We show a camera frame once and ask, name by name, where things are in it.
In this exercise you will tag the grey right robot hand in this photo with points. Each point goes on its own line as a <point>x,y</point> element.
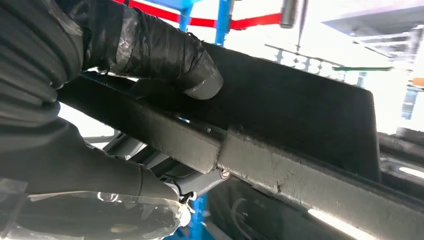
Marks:
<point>82,179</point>

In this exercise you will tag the blue metal shelf rack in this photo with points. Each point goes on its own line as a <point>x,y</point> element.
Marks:
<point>222,20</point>

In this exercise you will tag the red barrier belt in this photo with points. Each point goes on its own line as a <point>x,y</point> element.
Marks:
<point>165,13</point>
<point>258,21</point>

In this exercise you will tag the chrome stanchion post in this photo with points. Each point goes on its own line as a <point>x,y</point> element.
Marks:
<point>288,13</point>

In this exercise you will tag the thin black stanchion post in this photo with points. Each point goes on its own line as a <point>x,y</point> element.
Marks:
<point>302,23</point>

